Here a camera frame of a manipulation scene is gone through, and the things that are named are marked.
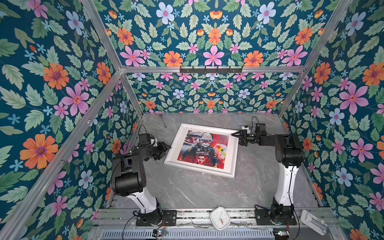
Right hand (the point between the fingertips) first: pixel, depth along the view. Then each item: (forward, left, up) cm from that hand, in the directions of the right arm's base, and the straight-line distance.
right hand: (233, 136), depth 100 cm
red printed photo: (-8, +20, -2) cm, 22 cm away
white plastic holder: (-49, -32, -4) cm, 58 cm away
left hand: (-8, +42, +2) cm, 43 cm away
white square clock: (-48, +13, -3) cm, 50 cm away
